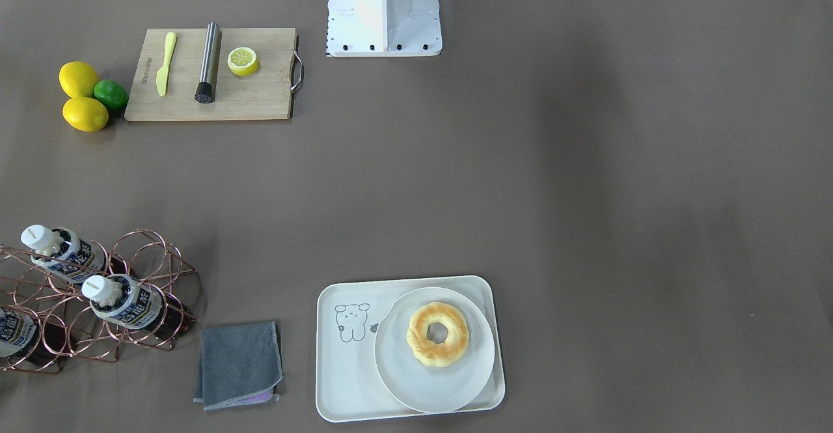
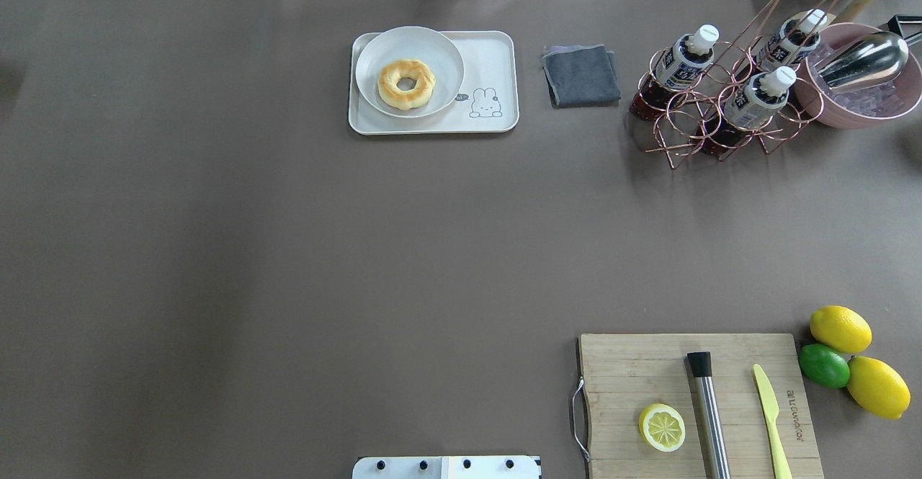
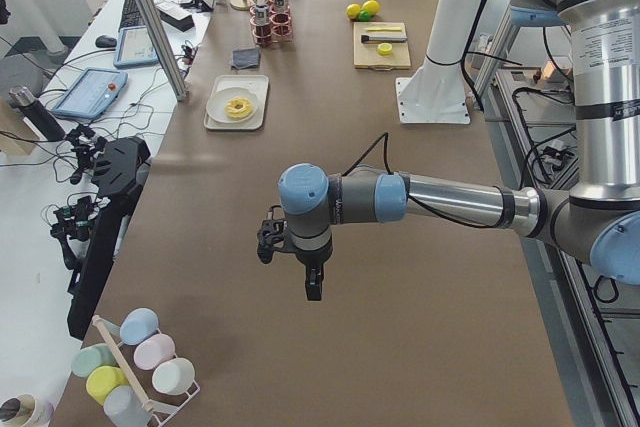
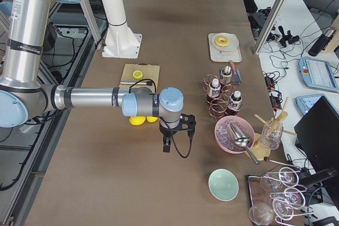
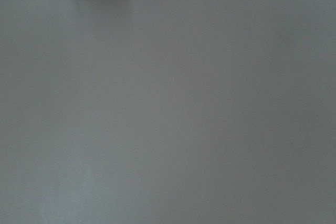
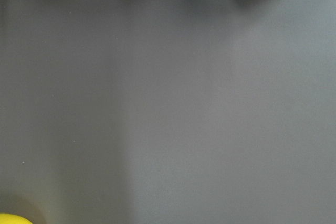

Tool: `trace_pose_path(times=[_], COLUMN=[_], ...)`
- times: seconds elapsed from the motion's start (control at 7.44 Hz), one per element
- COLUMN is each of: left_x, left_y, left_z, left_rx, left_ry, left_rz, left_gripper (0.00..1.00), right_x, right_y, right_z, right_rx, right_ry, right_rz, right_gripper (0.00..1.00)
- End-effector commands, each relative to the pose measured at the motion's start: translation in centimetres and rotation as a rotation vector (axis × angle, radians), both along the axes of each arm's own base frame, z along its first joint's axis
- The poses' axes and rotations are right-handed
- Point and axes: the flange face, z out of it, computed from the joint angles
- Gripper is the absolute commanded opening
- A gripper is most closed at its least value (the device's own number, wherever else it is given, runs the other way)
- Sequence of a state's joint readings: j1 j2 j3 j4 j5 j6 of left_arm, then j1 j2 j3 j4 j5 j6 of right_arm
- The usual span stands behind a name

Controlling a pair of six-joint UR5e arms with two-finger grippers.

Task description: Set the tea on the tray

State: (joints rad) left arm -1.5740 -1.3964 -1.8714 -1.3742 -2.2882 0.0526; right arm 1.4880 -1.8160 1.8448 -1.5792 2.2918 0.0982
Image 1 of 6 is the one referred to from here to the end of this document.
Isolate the yellow lemon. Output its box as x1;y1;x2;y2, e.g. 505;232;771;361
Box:
59;61;100;98
62;97;110;132

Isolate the half lemon slice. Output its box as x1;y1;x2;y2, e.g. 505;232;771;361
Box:
226;46;260;77

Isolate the rose gold wire rack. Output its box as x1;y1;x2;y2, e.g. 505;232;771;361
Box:
2;229;198;374

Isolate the white round plate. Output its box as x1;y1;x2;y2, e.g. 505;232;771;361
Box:
374;287;496;414

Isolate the green lime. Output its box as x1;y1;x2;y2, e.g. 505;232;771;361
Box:
93;79;129;111

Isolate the middle tea bottle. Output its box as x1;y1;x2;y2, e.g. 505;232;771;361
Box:
81;273;194;341

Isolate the cream serving tray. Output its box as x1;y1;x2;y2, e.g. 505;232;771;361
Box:
315;275;506;423

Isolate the steel muddler black tip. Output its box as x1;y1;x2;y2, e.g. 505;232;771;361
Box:
194;21;221;104

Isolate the edge tea bottle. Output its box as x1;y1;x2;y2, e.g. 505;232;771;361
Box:
1;307;66;368

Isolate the lower yellow lemon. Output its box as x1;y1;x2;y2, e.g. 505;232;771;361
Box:
62;97;110;132

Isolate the yellow plastic knife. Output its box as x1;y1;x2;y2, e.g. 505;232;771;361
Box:
156;31;178;97

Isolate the upper yellow lemon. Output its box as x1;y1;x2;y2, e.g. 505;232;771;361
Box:
59;61;100;98

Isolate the bamboo cutting board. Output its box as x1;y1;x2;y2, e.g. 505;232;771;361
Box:
124;27;302;122

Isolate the golden ring doughnut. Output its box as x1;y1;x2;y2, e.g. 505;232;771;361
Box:
405;301;470;368

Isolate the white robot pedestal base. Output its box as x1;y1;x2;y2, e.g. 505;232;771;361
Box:
325;0;443;57

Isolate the grey folded cloth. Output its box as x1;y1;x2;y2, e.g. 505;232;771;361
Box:
193;321;284;410

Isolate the tea bottle white cap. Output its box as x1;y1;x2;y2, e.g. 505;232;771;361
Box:
20;223;128;288

